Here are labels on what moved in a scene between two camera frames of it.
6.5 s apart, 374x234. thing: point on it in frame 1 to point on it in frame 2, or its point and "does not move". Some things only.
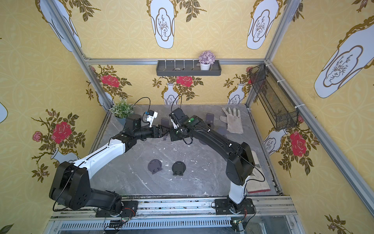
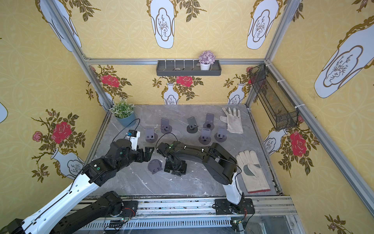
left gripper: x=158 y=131 to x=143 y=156
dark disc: x=154 y=165 does not move
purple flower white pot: x=206 y=58 does not move
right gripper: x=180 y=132 to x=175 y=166
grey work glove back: x=233 y=120 does not move
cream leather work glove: x=257 y=181 does not move
